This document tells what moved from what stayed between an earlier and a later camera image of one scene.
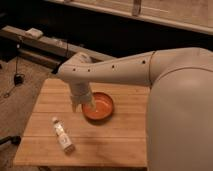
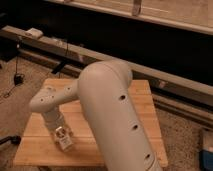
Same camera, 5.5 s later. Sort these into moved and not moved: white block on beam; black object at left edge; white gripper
Moved: white gripper
Not moved: black object at left edge; white block on beam
